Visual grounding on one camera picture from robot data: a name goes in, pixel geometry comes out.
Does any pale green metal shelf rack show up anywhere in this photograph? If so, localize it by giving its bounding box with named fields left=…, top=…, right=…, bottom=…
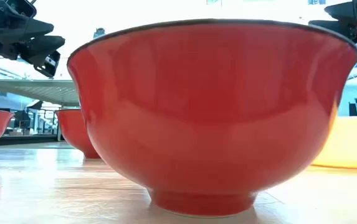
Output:
left=0, top=79, right=81, bottom=142

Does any yellow plastic bowl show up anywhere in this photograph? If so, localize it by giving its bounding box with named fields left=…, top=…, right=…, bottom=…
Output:
left=311, top=116, right=357, bottom=170

